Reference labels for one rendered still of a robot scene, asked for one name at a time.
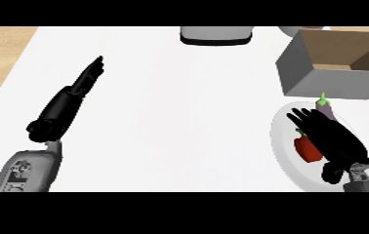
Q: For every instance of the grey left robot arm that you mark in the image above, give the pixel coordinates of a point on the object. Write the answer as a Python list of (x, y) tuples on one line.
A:
[(26, 171)]

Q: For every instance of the red bell pepper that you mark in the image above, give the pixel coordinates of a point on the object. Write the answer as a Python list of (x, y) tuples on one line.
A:
[(307, 149)]

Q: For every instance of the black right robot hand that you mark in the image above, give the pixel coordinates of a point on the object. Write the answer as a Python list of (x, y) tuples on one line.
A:
[(333, 138)]

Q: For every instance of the white plate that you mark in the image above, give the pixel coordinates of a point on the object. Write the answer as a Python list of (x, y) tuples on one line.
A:
[(287, 153)]

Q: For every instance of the grey cardboard box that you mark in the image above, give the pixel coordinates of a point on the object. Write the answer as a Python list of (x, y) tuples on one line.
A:
[(326, 65)]

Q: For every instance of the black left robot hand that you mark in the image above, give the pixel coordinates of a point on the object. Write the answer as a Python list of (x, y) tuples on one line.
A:
[(62, 111)]

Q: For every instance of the purple eggplant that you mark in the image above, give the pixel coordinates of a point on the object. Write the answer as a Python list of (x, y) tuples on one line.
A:
[(326, 109)]

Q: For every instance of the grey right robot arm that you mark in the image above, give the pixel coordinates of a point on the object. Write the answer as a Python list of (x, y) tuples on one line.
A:
[(355, 177)]

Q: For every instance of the grey appliance with black base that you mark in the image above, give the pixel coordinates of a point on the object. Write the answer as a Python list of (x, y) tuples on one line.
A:
[(215, 35)]

